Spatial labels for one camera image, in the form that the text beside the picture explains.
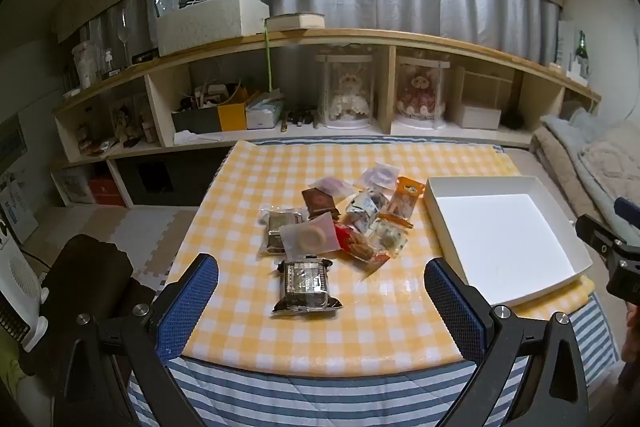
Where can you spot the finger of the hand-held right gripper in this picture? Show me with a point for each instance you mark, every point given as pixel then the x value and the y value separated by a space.
pixel 600 234
pixel 627 208

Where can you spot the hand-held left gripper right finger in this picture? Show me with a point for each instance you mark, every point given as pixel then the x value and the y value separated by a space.
pixel 455 307

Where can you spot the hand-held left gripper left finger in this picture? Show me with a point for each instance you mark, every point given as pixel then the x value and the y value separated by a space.
pixel 190 307

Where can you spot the white cardboard tray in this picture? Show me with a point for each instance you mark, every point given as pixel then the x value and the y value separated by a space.
pixel 500 237

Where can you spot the clear green-printed snack packet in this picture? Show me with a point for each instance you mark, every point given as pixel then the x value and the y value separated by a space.
pixel 390 237

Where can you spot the silver foil snack packet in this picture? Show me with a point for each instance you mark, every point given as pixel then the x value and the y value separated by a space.
pixel 272 232

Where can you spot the orange snack packet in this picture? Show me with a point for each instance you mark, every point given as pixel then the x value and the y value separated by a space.
pixel 404 202

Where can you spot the clear wrapper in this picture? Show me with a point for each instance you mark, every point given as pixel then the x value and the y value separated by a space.
pixel 305 284

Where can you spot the red snack packet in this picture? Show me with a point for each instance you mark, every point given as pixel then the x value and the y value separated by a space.
pixel 355 242

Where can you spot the white black-printed snack packet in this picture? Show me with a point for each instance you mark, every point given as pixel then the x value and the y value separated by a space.
pixel 362 209

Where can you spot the frosted packet with pale donut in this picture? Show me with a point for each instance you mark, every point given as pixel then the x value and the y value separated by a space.
pixel 307 237

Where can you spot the frosted packet with purple donut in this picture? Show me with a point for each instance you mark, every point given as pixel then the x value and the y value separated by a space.
pixel 380 176

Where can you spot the brown snack packet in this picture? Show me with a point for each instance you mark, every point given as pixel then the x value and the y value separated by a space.
pixel 320 203

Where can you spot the frosted packet with pink donut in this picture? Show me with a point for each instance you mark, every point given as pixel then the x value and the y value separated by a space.
pixel 332 184

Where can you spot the person's right hand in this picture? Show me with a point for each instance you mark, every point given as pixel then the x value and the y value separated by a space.
pixel 631 334

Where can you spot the beige quilted pillow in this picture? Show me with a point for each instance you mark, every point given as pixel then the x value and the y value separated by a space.
pixel 615 157

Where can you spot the beige fleece blanket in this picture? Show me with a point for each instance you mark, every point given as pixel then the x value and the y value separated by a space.
pixel 555 162

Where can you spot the dark brown cushion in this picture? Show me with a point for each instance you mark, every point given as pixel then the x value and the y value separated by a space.
pixel 85 277

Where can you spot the yellow checked tablecloth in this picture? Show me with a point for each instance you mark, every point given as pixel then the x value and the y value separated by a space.
pixel 310 337

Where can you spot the red box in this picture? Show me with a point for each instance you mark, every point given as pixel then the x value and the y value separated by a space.
pixel 107 193

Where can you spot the black fuzzy object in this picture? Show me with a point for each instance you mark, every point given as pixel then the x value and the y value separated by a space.
pixel 512 119

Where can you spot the green glass bottle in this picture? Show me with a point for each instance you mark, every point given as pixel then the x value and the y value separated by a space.
pixel 581 52

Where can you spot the small white box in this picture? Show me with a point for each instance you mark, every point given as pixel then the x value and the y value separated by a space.
pixel 480 117

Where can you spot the white fan heater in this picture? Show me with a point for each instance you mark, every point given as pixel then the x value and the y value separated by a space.
pixel 20 287

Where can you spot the dark green box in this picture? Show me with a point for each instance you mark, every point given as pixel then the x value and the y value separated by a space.
pixel 195 122

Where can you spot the wooden box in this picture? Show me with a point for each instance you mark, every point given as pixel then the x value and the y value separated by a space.
pixel 485 82

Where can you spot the yellow box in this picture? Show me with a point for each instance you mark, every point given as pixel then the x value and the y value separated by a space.
pixel 232 117

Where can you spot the white printed carton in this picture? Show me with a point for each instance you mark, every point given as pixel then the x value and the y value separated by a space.
pixel 15 212

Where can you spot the tissue box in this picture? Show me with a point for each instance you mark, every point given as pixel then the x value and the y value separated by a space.
pixel 262 114

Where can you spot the red-dress doll in clear case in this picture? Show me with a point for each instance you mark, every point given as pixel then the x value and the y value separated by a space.
pixel 420 94

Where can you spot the white-dress doll in clear case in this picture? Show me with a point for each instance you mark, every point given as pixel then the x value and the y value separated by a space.
pixel 345 92

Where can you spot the green ribbon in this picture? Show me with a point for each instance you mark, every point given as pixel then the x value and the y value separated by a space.
pixel 268 57

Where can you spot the clear glass jar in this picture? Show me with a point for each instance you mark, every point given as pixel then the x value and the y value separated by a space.
pixel 87 64

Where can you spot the wine glass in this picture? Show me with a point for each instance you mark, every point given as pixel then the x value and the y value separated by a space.
pixel 123 34

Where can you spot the large white lidded box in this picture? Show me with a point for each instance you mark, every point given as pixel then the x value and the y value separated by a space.
pixel 210 24

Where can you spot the wooden shelf unit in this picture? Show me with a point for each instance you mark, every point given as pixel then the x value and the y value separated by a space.
pixel 350 38

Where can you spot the thick book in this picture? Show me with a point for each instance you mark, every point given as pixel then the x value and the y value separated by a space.
pixel 295 21

